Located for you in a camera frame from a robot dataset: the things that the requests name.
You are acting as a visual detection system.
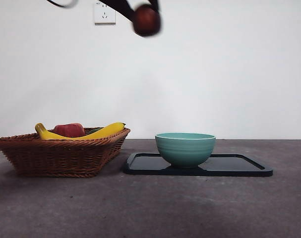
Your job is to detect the dark red plum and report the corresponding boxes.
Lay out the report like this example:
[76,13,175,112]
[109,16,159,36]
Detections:
[131,4,163,38]

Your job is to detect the teal ribbed bowl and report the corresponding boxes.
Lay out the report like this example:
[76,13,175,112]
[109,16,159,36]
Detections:
[155,132,217,169]

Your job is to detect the yellow banana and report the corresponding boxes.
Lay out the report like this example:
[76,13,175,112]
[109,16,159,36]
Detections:
[35,121,127,141]

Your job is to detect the green vegetable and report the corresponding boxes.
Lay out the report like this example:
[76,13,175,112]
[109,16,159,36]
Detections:
[86,127,103,136]

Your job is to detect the red apple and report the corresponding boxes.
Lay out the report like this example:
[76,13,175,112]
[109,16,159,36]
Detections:
[53,122,85,137]

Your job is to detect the dark rectangular tray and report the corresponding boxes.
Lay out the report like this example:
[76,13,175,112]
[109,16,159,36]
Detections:
[122,152,274,177]

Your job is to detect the brown wicker basket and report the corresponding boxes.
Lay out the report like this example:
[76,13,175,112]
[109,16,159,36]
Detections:
[0,127,131,178]

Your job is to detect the white wall socket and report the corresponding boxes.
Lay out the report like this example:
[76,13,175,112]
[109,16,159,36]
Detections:
[94,1,117,25]

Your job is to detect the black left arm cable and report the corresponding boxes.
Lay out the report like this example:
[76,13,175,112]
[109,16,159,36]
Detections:
[46,0,78,8]

